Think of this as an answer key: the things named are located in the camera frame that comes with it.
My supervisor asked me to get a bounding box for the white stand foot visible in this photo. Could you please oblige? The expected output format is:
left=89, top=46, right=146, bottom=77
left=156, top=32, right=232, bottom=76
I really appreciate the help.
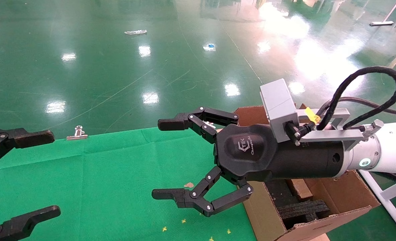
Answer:
left=369, top=0, right=396, bottom=26

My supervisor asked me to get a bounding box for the small brown cardboard box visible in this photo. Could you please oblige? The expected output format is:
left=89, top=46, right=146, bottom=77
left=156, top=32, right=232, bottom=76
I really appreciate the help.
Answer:
left=290, top=178, right=314, bottom=200

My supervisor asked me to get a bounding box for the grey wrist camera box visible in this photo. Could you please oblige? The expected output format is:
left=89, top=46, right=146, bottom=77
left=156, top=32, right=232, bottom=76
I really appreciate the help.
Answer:
left=260, top=79, right=300, bottom=144

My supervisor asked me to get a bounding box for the green table cloth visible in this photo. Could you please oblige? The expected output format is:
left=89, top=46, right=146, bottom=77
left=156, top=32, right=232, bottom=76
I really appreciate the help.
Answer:
left=0, top=127, right=257, bottom=241

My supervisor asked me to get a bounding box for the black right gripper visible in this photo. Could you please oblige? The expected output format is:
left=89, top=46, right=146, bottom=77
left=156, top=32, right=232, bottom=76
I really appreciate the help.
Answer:
left=152, top=107, right=348, bottom=218

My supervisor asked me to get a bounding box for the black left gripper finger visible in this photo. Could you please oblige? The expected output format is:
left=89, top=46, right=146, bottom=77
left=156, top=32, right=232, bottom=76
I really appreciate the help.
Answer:
left=0, top=126, right=56, bottom=172
left=0, top=206, right=62, bottom=241

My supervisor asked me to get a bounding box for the large open cardboard carton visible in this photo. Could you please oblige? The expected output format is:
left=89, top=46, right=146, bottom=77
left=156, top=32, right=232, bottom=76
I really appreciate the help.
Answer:
left=234, top=105, right=381, bottom=241

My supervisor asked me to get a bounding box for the silver camera mount bracket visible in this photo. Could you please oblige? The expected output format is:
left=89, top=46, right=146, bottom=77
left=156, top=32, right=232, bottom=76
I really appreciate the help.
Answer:
left=297, top=108, right=385, bottom=151

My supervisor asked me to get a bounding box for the silver binder clip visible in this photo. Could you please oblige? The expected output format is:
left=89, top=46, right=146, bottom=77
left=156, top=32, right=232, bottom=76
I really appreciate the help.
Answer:
left=66, top=125, right=88, bottom=140

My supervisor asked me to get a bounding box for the thin black cable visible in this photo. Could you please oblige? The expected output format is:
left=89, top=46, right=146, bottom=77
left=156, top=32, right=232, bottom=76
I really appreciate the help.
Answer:
left=322, top=97, right=396, bottom=117

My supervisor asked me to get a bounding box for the long black foam block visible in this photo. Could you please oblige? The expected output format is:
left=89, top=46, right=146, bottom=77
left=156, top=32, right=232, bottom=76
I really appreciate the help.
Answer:
left=278, top=200, right=330, bottom=230

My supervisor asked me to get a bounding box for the white tube frame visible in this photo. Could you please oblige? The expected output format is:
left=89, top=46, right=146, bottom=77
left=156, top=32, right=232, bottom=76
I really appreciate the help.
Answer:
left=359, top=169, right=396, bottom=240

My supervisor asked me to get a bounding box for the yellow cable tag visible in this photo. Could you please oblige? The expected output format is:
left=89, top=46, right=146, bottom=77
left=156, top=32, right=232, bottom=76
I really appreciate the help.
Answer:
left=305, top=107, right=321, bottom=124

